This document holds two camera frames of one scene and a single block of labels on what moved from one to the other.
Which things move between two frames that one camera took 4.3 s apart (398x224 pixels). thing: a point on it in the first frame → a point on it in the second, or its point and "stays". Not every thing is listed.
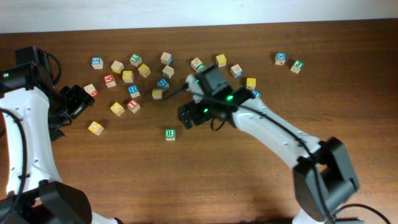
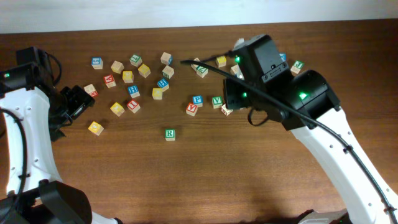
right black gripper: (200, 114) → (229, 96)
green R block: (170, 135) stays
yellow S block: (144, 70) stays
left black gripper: (82, 100) stays
